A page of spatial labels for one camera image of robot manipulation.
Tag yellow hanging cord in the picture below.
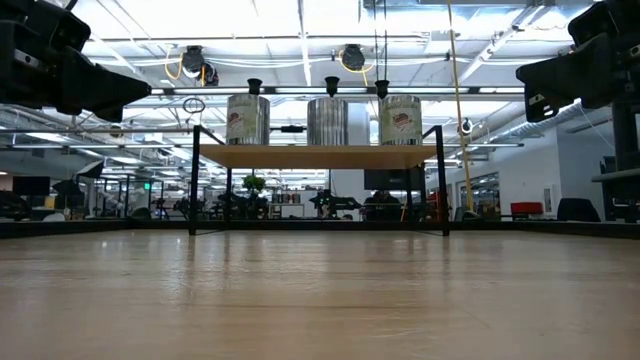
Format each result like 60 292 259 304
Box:
446 0 475 211

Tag red seat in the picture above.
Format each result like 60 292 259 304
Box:
509 201 545 217

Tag wooden shelf with black frame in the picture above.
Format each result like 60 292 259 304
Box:
188 124 450 237

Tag person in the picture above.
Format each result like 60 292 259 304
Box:
363 189 402 222

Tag long overhead light bar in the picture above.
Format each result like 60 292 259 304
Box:
149 85 526 97

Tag green potted plant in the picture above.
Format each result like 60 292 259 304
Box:
242 174 268 195

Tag dark computer monitor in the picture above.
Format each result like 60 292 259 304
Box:
11 175 52 198

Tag silver labelled candle tin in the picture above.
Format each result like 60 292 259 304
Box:
377 94 424 147
225 93 272 147
305 97 350 147

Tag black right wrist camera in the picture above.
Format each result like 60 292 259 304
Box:
567 0 622 48

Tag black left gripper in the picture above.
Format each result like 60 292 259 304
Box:
0 19 153 123

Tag white building column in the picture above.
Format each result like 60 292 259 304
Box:
331 102 372 221

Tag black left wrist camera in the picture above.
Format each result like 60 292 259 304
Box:
0 0 93 51

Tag large dark wall screen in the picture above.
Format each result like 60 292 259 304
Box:
363 168 427 192

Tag dark office chair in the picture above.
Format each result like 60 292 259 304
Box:
555 197 602 223

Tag black hanging cables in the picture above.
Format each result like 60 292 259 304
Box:
371 0 389 84

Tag black ceiling cord reel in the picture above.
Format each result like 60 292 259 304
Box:
340 43 368 73
179 44 220 88

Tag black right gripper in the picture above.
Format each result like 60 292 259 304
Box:
515 19 640 124

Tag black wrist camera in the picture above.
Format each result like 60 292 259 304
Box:
567 0 622 48
0 0 93 51

